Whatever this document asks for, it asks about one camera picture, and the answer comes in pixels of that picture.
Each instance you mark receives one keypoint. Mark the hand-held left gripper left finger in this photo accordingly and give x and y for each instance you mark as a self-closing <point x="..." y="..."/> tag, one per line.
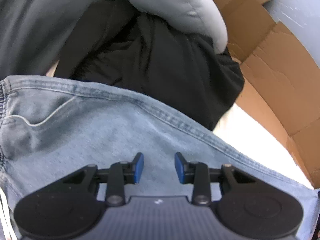
<point x="138" y="167"/>

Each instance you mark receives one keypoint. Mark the black garment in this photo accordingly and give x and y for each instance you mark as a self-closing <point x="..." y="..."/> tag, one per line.
<point x="162" y="67"/>

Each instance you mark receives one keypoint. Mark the dark grey pillow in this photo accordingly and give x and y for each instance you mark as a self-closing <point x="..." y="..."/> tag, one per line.
<point x="37" y="25"/>

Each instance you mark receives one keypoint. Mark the cream bear print bed sheet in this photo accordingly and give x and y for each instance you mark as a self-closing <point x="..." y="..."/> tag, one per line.
<point x="250" y="135"/>

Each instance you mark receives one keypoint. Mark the brown cardboard sheet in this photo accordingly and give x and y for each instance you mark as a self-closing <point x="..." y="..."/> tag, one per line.
<point x="275" y="67"/>

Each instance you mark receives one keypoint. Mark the light blue denim pants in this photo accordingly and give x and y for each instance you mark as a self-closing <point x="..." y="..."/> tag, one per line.
<point x="100" y="130"/>

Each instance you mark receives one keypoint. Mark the grey neck pillow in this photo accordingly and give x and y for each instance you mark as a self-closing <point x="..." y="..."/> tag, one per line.
<point x="175" y="7"/>

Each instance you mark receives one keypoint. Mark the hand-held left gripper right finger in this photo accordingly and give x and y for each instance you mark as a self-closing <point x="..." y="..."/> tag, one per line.
<point x="180" y="167"/>

